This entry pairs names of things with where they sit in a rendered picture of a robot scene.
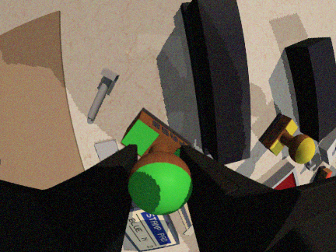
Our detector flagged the cream paper card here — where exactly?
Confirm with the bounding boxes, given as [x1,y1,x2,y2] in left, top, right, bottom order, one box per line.
[178,163,233,235]

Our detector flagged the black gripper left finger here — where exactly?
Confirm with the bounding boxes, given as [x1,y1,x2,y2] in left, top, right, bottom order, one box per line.
[0,145,138,252]

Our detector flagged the rubber stamp with red ball handle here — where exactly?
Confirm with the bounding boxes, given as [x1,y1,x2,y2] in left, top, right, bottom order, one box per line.
[313,166,333,182]

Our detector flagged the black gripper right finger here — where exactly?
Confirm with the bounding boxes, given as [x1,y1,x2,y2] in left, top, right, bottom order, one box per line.
[180,145,336,252]

